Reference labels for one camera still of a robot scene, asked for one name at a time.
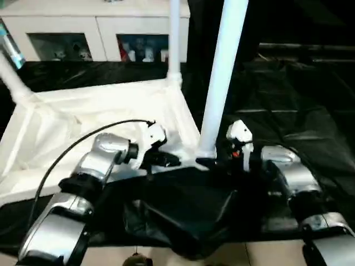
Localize black furniture unit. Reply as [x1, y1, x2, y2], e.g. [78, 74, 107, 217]
[186, 0, 355, 60]

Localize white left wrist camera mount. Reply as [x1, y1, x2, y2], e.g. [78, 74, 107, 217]
[135, 121, 169, 171]

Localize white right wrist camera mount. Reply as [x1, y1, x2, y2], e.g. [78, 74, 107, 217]
[225, 119, 254, 172]

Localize white glass-door cabinet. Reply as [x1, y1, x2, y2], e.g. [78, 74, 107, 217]
[0, 0, 191, 64]

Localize light blue frame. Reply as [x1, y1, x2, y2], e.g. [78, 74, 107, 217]
[0, 22, 26, 69]

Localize white plastic table top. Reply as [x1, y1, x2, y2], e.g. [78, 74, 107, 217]
[0, 80, 217, 206]

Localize black work mat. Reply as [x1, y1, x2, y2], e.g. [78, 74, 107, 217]
[0, 59, 355, 257]

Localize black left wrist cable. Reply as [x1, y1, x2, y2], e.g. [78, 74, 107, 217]
[27, 118, 157, 223]

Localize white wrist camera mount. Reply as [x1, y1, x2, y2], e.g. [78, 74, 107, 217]
[135, 121, 169, 171]
[225, 119, 254, 172]

